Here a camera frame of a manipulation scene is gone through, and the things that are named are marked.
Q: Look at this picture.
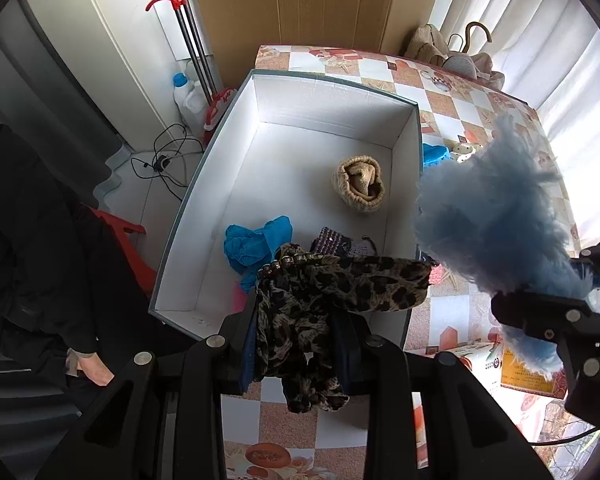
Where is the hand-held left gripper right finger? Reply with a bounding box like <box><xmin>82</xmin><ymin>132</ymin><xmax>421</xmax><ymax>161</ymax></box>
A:
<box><xmin>330</xmin><ymin>310</ymin><xmax>551</xmax><ymax>480</ymax></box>

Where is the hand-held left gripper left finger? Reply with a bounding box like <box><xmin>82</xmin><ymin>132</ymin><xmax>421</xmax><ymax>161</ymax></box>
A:
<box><xmin>35</xmin><ymin>305</ymin><xmax>258</xmax><ymax>480</ymax></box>

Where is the leopard print scarf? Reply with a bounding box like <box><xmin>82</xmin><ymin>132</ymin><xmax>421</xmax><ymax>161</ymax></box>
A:
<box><xmin>252</xmin><ymin>242</ymin><xmax>433</xmax><ymax>415</ymax></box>

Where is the large blue cloth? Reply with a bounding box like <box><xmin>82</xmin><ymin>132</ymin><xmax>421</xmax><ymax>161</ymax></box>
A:
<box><xmin>223</xmin><ymin>215</ymin><xmax>294</xmax><ymax>293</ymax></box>

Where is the purple crochet hat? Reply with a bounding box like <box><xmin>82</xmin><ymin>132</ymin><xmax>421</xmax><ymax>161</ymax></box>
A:
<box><xmin>307</xmin><ymin>226</ymin><xmax>381</xmax><ymax>261</ymax></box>

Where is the light blue feather boa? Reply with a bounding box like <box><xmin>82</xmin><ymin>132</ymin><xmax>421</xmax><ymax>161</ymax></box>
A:
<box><xmin>414</xmin><ymin>112</ymin><xmax>596</xmax><ymax>380</ymax></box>

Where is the white cardboard box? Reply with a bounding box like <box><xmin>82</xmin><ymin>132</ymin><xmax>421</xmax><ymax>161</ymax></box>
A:
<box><xmin>147</xmin><ymin>67</ymin><xmax>423</xmax><ymax>351</ymax></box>

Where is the beige knit hat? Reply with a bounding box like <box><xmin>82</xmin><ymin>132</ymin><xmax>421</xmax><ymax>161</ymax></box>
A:
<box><xmin>330</xmin><ymin>156</ymin><xmax>386</xmax><ymax>213</ymax></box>

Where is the person's left hand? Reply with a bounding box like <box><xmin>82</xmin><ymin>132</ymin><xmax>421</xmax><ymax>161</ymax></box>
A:
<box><xmin>77</xmin><ymin>352</ymin><xmax>116</xmax><ymax>386</ymax></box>

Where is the white box with orange print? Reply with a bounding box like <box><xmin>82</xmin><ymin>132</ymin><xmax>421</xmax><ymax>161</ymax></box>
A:
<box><xmin>420</xmin><ymin>342</ymin><xmax>505</xmax><ymax>401</ymax></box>

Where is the checkered printed tablecloth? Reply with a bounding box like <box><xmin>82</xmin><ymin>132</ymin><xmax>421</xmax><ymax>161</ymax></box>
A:
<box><xmin>220</xmin><ymin>45</ymin><xmax>586</xmax><ymax>480</ymax></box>

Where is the red plastic stool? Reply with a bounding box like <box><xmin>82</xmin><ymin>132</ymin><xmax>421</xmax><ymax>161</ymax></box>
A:
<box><xmin>87</xmin><ymin>207</ymin><xmax>158</xmax><ymax>293</ymax></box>

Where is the white spotted toy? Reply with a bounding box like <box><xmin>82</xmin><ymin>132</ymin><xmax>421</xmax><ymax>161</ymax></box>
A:
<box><xmin>452</xmin><ymin>141</ymin><xmax>483</xmax><ymax>162</ymax></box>

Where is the small blue cloth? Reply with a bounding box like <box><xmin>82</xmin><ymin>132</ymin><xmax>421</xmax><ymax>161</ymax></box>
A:
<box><xmin>421</xmin><ymin>142</ymin><xmax>453</xmax><ymax>171</ymax></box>

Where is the beige cloth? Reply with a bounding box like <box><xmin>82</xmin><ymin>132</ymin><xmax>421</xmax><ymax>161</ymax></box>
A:
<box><xmin>472</xmin><ymin>52</ymin><xmax>506</xmax><ymax>91</ymax></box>

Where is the white curtain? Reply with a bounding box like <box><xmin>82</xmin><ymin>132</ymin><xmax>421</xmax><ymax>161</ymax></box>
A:
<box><xmin>430</xmin><ymin>0</ymin><xmax>600</xmax><ymax>241</ymax></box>

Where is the grey knit cloth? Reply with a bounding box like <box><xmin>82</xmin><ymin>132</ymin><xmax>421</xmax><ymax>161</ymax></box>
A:
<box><xmin>442</xmin><ymin>55</ymin><xmax>478</xmax><ymax>81</ymax></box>

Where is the person in black jacket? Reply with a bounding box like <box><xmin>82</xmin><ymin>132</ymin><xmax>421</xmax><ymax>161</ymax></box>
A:
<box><xmin>0</xmin><ymin>107</ymin><xmax>161</xmax><ymax>401</ymax></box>

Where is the white plastic jug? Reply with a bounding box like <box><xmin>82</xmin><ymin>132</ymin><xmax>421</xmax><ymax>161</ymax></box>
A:
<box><xmin>187</xmin><ymin>80</ymin><xmax>216</xmax><ymax>128</ymax></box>

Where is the wooden hook hanger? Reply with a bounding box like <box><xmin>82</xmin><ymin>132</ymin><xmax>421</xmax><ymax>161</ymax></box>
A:
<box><xmin>447</xmin><ymin>21</ymin><xmax>493</xmax><ymax>56</ymax></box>

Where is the white bottle with blue cap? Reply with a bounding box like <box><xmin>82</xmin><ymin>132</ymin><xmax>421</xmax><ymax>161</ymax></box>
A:
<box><xmin>172</xmin><ymin>72</ymin><xmax>201</xmax><ymax>128</ymax></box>

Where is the beige fabric bag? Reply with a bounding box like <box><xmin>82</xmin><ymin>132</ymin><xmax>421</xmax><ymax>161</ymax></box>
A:
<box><xmin>405</xmin><ymin>24</ymin><xmax>451</xmax><ymax>63</ymax></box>

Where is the large brown cardboard sheet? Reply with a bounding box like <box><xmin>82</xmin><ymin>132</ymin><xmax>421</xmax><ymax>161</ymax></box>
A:
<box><xmin>187</xmin><ymin>0</ymin><xmax>448</xmax><ymax>91</ymax></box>

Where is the thin black cable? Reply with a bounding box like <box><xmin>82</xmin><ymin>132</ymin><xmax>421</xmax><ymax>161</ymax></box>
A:
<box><xmin>532</xmin><ymin>427</ymin><xmax>600</xmax><ymax>450</ymax></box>

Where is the black charger cable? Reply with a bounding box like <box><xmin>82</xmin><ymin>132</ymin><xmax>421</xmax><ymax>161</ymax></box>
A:
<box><xmin>130</xmin><ymin>122</ymin><xmax>206</xmax><ymax>188</ymax></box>

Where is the red handled mop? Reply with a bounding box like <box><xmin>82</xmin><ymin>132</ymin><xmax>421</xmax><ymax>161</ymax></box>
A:
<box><xmin>146</xmin><ymin>0</ymin><xmax>238</xmax><ymax>146</ymax></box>

